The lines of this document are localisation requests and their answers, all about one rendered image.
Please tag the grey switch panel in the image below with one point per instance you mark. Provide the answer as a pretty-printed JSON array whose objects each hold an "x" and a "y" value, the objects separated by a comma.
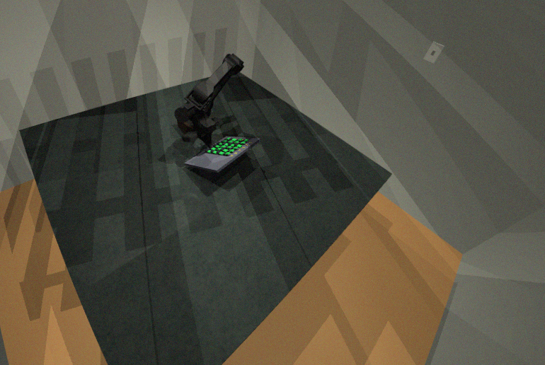
[{"x": 221, "y": 155}]

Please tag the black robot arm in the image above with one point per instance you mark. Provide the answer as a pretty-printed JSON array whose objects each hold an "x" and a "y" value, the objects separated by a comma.
[{"x": 205, "y": 92}]

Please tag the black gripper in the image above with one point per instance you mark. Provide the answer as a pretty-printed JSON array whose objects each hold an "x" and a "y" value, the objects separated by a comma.
[{"x": 201, "y": 134}]

